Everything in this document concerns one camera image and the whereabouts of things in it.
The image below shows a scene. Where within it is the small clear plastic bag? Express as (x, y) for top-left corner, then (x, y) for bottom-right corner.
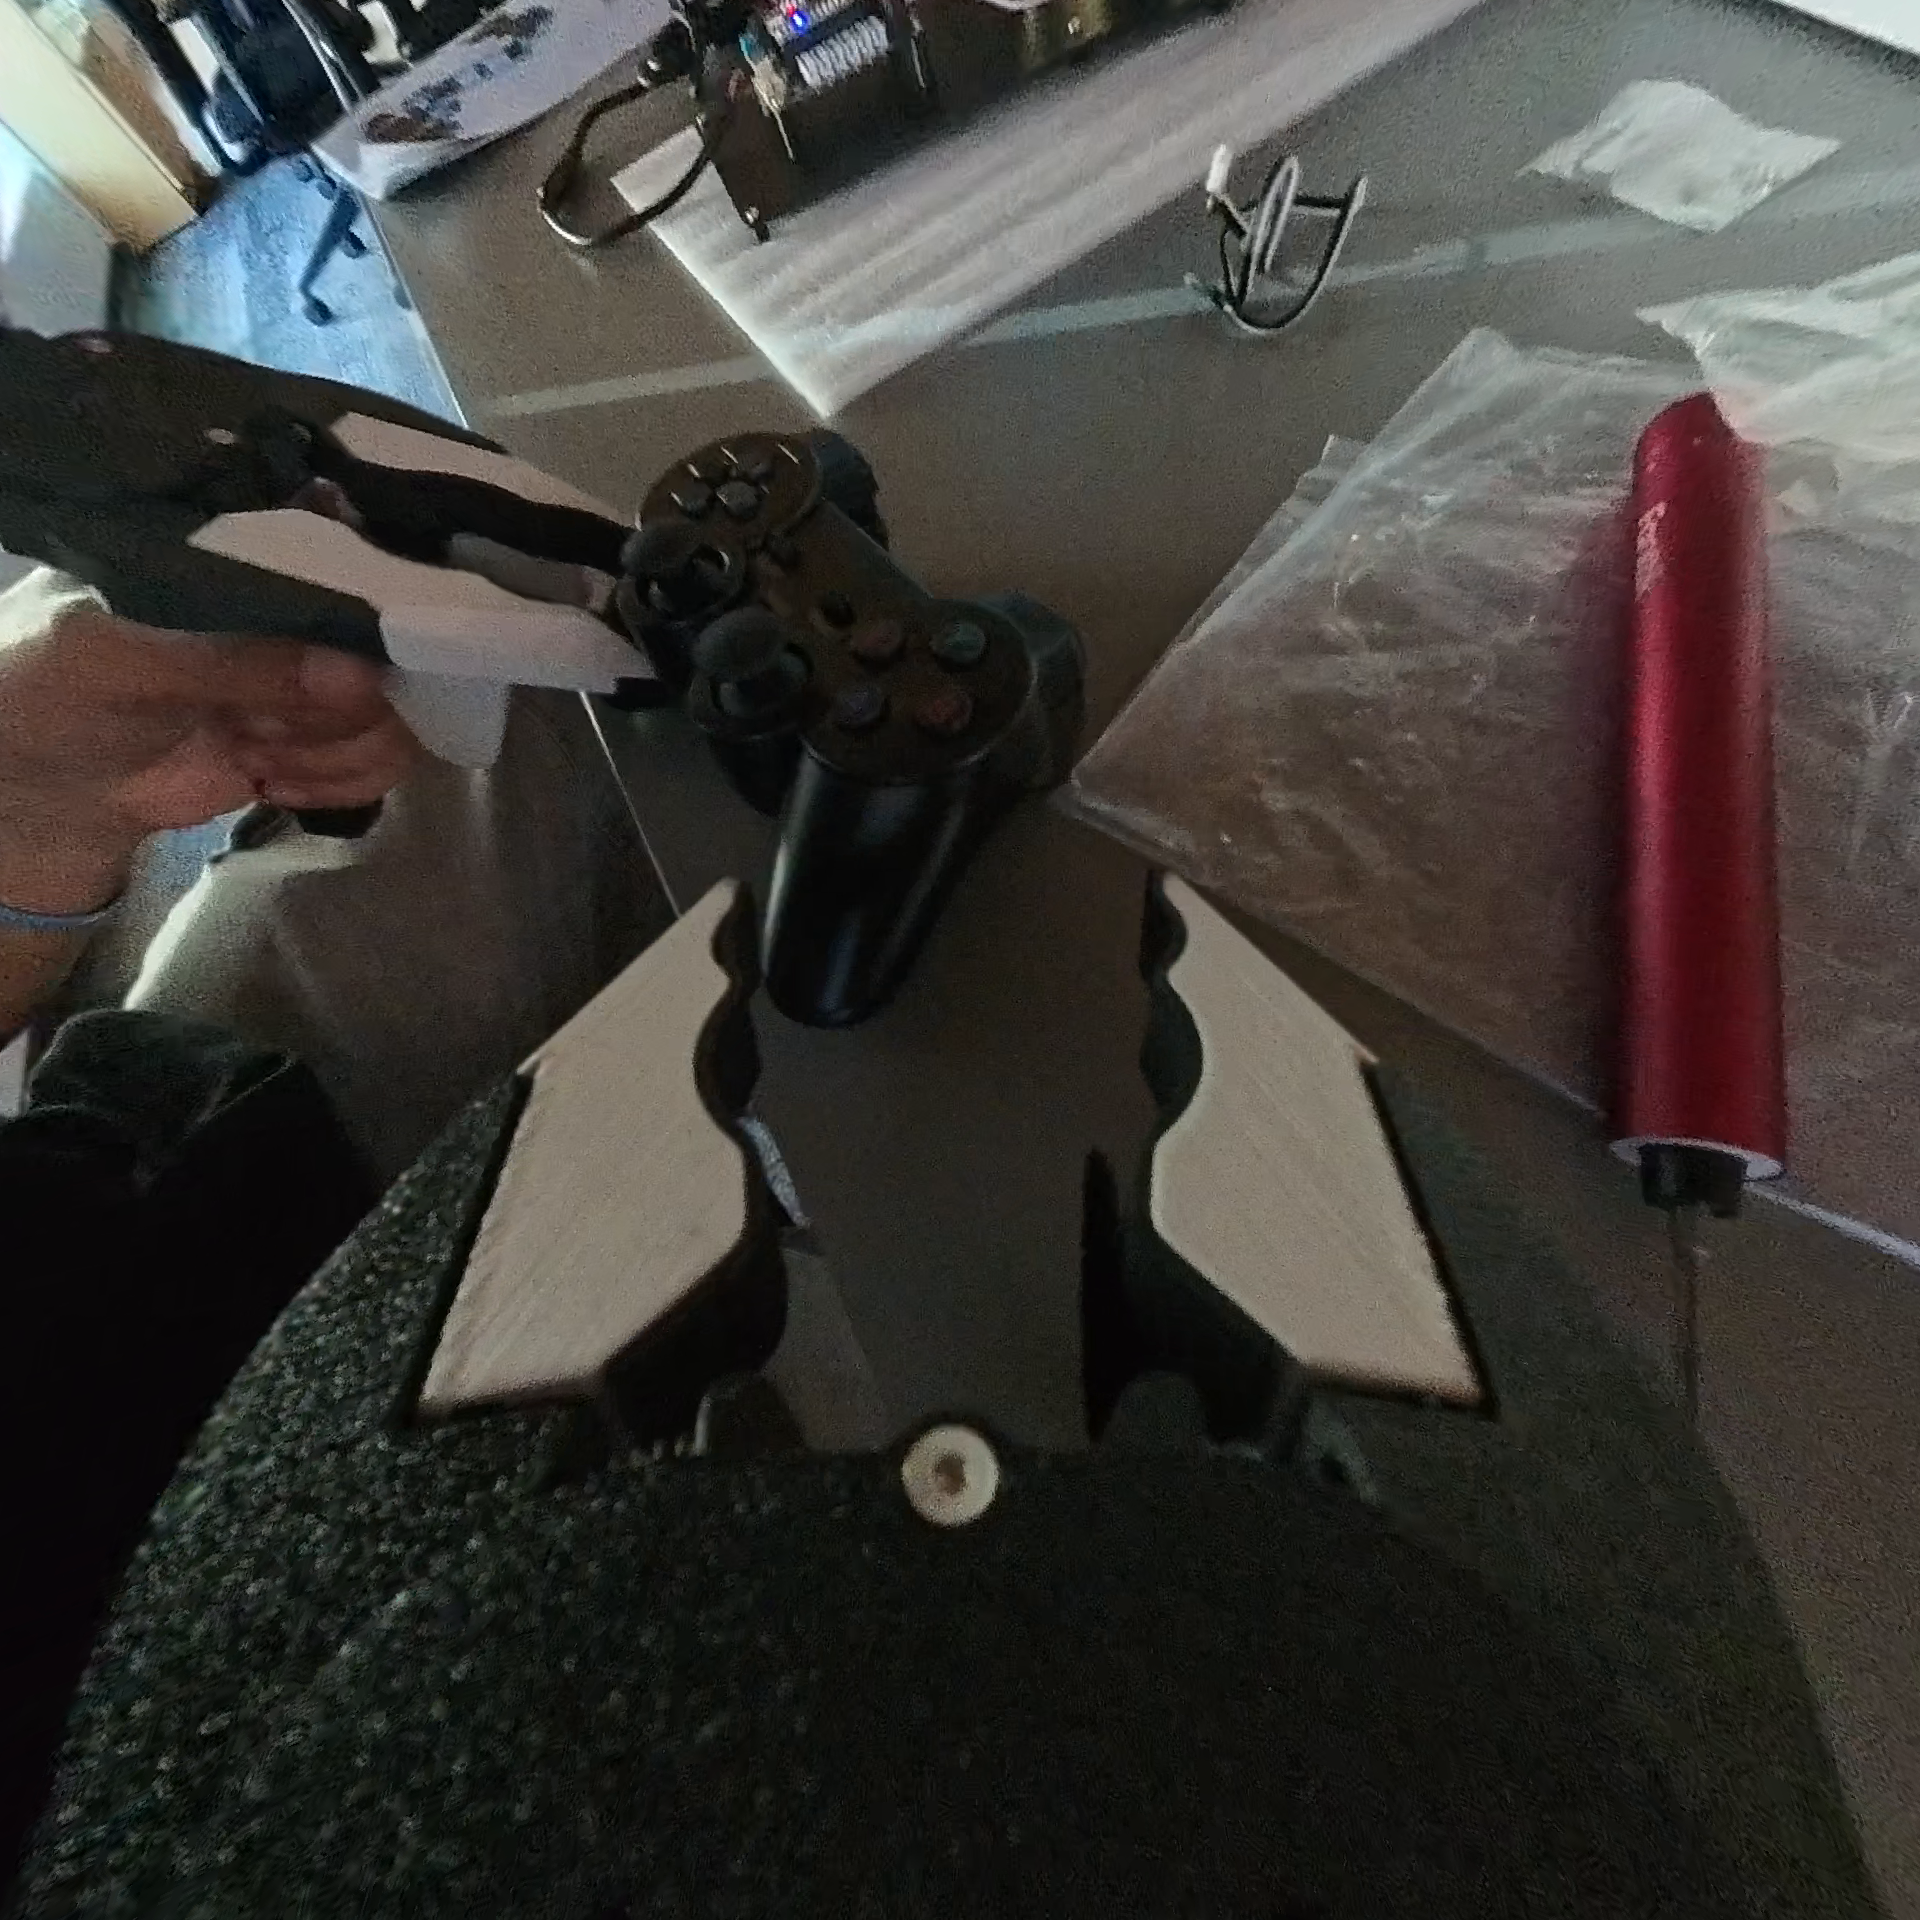
(1519, 78), (1845, 237)

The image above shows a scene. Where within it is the person's left forearm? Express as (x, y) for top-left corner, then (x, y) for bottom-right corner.
(0, 917), (108, 1044)

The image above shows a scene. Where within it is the person's black top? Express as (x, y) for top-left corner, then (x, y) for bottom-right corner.
(0, 1008), (385, 1848)

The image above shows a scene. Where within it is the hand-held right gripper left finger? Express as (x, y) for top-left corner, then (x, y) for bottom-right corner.
(415, 876), (799, 1484)

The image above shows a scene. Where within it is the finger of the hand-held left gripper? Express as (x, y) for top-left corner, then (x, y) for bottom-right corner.
(306, 411), (640, 579)
(193, 505), (659, 769)

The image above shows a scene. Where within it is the black game controller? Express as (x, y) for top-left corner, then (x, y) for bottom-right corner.
(612, 425), (1089, 1031)

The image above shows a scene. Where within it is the red electric screwdriver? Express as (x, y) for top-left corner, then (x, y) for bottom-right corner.
(1608, 389), (1794, 1412)

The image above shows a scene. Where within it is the black office chair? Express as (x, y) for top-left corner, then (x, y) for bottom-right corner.
(180, 0), (385, 324)

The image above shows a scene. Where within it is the crumpled clear plastic wrap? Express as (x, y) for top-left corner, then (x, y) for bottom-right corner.
(1634, 251), (1920, 467)

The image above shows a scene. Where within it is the clear zip bag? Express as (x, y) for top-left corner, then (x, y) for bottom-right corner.
(1068, 325), (1920, 1253)

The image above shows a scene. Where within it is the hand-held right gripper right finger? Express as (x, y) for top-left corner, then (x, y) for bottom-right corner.
(1080, 870), (1493, 1453)

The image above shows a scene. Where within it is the white foam sheet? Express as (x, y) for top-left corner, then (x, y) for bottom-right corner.
(612, 0), (1494, 420)

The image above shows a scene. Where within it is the black cable with ferrite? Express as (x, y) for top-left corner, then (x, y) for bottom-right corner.
(534, 41), (714, 251)

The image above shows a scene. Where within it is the small black wire harness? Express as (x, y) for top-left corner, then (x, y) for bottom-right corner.
(1183, 141), (1372, 335)

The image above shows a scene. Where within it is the person's left hand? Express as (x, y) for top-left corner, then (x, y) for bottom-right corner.
(0, 599), (427, 920)

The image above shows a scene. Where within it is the printed instruction manual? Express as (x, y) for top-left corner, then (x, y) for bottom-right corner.
(304, 0), (680, 199)

